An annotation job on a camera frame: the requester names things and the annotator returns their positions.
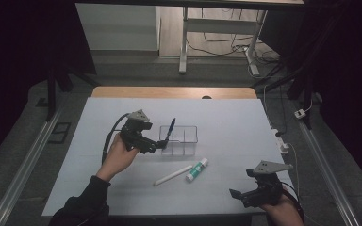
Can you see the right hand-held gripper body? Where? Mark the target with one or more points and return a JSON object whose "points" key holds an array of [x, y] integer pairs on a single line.
{"points": [[267, 188]]}

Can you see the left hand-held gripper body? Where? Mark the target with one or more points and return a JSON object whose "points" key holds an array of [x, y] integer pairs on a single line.
{"points": [[135, 132]]}

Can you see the blue ballpoint pen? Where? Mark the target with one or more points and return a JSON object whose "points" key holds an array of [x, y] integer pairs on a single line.
{"points": [[171, 127]]}

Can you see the clear plastic organizer box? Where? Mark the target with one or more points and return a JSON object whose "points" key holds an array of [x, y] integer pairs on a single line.
{"points": [[188, 138]]}

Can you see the white pen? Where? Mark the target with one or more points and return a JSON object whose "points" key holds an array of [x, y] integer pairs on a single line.
{"points": [[172, 175]]}

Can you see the green and white glue stick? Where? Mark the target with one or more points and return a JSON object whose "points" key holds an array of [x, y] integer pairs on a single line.
{"points": [[197, 169]]}

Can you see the person's right hand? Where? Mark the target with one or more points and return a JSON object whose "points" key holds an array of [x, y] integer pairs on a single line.
{"points": [[283, 213]]}

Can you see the person's left hand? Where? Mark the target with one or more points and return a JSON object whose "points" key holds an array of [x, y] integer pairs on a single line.
{"points": [[118, 160]]}

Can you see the white power strip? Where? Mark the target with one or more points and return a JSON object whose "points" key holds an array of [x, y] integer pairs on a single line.
{"points": [[281, 144]]}

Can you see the wooden table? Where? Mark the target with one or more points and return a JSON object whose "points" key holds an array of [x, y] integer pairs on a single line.
{"points": [[169, 92]]}

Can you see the white table cover sheet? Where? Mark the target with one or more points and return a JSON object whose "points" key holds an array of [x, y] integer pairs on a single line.
{"points": [[226, 125]]}

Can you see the white plug adapter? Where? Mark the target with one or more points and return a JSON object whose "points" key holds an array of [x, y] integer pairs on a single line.
{"points": [[300, 113]]}

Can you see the black stand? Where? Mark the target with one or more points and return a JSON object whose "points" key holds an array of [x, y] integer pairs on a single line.
{"points": [[52, 94]]}

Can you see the metal floor rail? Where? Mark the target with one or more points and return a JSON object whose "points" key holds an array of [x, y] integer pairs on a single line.
{"points": [[330, 175], [22, 175]]}

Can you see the white desk frame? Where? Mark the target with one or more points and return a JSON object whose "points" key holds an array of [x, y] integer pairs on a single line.
{"points": [[220, 26]]}

